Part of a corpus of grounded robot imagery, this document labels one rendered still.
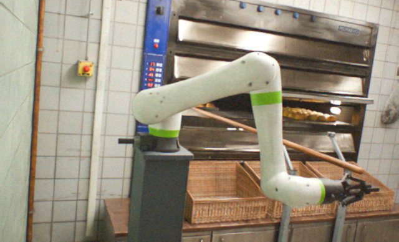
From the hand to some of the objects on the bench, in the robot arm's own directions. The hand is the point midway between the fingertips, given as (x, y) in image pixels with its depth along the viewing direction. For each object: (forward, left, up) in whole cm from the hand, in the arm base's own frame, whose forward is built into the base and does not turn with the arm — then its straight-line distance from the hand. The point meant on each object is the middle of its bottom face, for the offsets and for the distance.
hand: (369, 188), depth 138 cm
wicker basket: (+58, +122, -58) cm, 147 cm away
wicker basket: (-2, +123, -58) cm, 136 cm away
